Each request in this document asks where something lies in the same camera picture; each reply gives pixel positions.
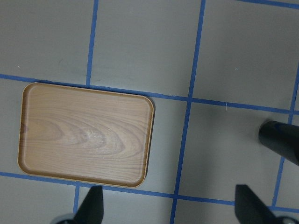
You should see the wooden tray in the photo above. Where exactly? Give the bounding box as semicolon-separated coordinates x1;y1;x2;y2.
18;83;155;188

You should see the dark wine bottle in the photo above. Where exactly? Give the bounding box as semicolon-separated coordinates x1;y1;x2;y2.
258;121;299;165

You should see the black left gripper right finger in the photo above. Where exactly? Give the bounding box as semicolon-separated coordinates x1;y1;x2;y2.
235;184;280;224

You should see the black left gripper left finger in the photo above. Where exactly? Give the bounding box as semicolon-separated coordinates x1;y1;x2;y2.
73;186;103;224

